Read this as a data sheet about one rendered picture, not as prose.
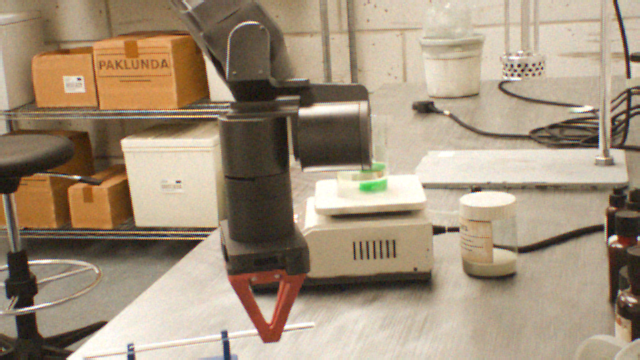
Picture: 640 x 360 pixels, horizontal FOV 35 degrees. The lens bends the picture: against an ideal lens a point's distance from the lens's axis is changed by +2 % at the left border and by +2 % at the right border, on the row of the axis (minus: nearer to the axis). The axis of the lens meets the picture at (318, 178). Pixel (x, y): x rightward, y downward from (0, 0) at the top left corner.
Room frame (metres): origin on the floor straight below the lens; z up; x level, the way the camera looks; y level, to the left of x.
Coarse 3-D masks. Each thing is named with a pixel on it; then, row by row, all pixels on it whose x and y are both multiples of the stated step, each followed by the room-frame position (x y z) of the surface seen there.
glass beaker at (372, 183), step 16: (384, 128) 1.04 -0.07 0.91; (384, 144) 1.03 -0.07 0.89; (384, 160) 1.03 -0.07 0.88; (336, 176) 1.04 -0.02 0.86; (352, 176) 1.02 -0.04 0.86; (368, 176) 1.02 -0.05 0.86; (384, 176) 1.03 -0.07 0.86; (336, 192) 1.04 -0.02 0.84; (352, 192) 1.02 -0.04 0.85; (368, 192) 1.02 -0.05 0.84; (384, 192) 1.03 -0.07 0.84
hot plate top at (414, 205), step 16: (400, 176) 1.11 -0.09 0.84; (416, 176) 1.10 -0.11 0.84; (320, 192) 1.06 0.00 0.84; (400, 192) 1.04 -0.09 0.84; (416, 192) 1.03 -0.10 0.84; (320, 208) 1.00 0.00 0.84; (336, 208) 1.00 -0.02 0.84; (352, 208) 1.00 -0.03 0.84; (368, 208) 1.00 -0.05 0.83; (384, 208) 0.99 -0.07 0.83; (400, 208) 0.99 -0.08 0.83; (416, 208) 0.99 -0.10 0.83
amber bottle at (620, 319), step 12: (636, 252) 0.74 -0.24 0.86; (636, 264) 0.73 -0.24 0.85; (636, 276) 0.73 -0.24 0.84; (636, 288) 0.73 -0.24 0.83; (624, 300) 0.73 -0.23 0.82; (636, 300) 0.73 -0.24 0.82; (624, 312) 0.73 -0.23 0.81; (636, 312) 0.72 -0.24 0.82; (624, 324) 0.73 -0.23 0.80; (636, 324) 0.72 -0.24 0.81; (624, 336) 0.73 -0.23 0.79; (636, 336) 0.72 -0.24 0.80
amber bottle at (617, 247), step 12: (624, 216) 0.90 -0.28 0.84; (636, 216) 0.89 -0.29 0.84; (624, 228) 0.89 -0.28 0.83; (636, 228) 0.89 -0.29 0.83; (624, 240) 0.90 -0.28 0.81; (636, 240) 0.90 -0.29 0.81; (612, 252) 0.90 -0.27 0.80; (624, 252) 0.89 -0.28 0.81; (612, 264) 0.90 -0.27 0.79; (624, 264) 0.89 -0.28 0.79; (612, 276) 0.90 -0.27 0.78; (612, 288) 0.90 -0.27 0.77; (612, 300) 0.90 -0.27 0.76
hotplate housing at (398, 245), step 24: (312, 216) 1.04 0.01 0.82; (336, 216) 1.01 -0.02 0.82; (360, 216) 1.01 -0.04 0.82; (384, 216) 1.01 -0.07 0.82; (408, 216) 1.00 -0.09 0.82; (312, 240) 0.99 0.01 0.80; (336, 240) 0.99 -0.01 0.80; (360, 240) 0.99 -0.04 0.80; (384, 240) 0.99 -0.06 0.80; (408, 240) 0.99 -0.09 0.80; (432, 240) 0.99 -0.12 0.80; (312, 264) 0.99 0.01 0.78; (336, 264) 0.99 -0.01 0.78; (360, 264) 0.99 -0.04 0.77; (384, 264) 0.99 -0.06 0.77; (408, 264) 0.99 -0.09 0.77; (432, 264) 0.99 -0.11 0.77; (264, 288) 1.00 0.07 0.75
